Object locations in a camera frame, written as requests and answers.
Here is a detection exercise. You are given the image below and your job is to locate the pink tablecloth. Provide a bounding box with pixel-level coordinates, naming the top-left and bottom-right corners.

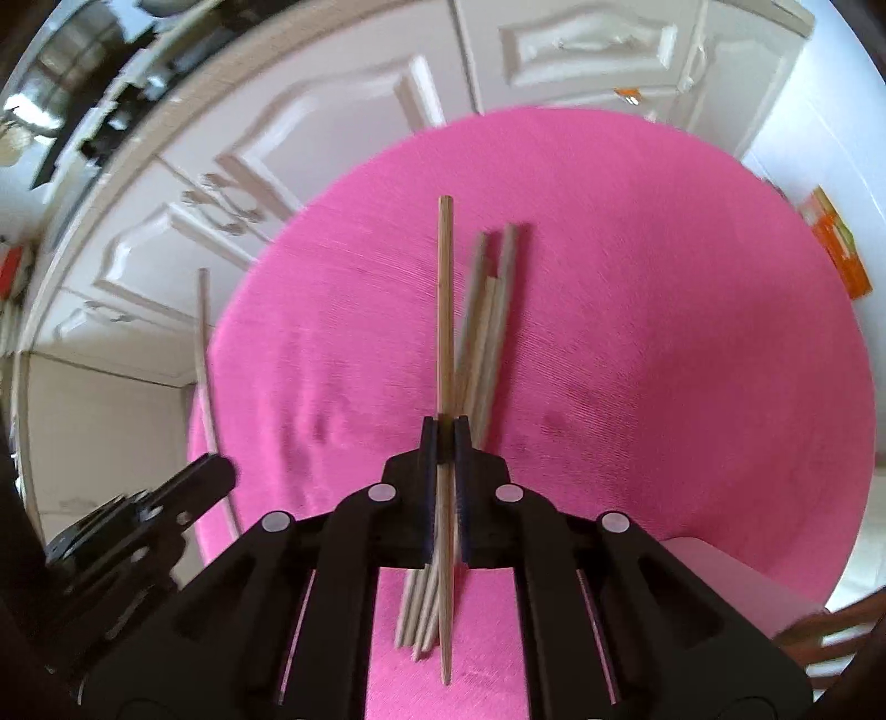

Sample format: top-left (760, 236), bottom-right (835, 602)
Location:
top-left (187, 107), bottom-right (877, 720)

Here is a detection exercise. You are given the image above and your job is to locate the orange package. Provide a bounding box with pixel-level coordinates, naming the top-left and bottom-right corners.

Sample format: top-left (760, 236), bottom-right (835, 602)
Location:
top-left (799, 186), bottom-right (873, 300)

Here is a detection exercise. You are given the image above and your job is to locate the cream cabinet drawer front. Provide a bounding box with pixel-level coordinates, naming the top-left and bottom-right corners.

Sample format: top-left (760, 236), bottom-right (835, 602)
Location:
top-left (453, 0), bottom-right (703, 119)

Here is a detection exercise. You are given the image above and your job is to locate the pink cup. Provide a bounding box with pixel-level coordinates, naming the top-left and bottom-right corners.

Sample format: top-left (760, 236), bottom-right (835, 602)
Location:
top-left (657, 536), bottom-right (828, 641)

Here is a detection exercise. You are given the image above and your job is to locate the cream cabinet door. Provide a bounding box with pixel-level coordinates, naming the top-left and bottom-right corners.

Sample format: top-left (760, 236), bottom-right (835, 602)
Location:
top-left (688, 14), bottom-right (814, 160)
top-left (38, 197), bottom-right (285, 361)
top-left (17, 287), bottom-right (215, 389)
top-left (156, 34), bottom-right (482, 278)

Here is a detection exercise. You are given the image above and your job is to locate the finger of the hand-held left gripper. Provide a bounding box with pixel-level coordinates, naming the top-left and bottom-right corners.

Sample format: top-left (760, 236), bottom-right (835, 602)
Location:
top-left (135, 453), bottom-right (238, 537)

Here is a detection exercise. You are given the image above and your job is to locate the cream corner cabinet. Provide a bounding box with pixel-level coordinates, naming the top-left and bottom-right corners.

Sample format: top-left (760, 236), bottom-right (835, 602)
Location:
top-left (14, 353), bottom-right (202, 548)

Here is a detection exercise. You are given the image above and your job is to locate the bundle of wooden chopsticks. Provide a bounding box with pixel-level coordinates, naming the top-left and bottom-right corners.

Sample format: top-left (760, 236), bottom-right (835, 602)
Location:
top-left (394, 222), bottom-right (523, 662)

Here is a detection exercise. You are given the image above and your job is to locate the wooden chair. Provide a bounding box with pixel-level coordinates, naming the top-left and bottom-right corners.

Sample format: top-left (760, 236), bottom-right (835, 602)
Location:
top-left (775, 599), bottom-right (880, 693)

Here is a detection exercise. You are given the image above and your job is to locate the single tan chopstick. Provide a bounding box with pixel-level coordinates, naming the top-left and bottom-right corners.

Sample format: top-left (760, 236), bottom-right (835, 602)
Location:
top-left (197, 269), bottom-right (242, 542)
top-left (436, 196), bottom-right (459, 686)

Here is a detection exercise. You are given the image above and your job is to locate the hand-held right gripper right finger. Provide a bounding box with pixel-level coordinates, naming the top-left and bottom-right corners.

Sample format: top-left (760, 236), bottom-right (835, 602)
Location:
top-left (453, 415), bottom-right (811, 720)

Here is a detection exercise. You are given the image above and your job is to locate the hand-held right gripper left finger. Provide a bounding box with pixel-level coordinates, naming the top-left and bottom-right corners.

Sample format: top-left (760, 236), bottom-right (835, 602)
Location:
top-left (83, 415), bottom-right (441, 720)

